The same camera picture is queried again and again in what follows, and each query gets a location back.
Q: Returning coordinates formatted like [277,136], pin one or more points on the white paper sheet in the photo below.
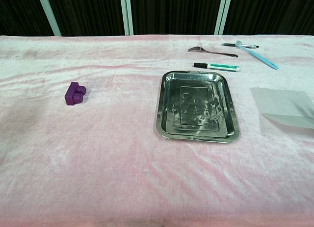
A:
[282,107]

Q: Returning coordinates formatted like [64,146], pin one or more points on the stainless steel tray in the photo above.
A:
[196,107]

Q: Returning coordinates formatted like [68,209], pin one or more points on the pink plush table cloth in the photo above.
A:
[122,163]

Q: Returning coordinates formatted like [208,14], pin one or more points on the silver metal fork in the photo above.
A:
[195,49]

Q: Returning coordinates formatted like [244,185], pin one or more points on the green white marker pen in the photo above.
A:
[220,67]

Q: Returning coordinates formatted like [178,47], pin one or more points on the purple toy building block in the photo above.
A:
[73,95]

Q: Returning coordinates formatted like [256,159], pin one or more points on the black ballpoint pen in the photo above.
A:
[228,44]

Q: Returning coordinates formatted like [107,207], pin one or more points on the black pleated curtain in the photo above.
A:
[171,11]

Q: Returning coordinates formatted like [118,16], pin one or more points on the light blue toothbrush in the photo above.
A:
[260,58]

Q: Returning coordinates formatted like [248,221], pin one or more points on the white frame post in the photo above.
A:
[222,13]
[127,13]
[49,13]

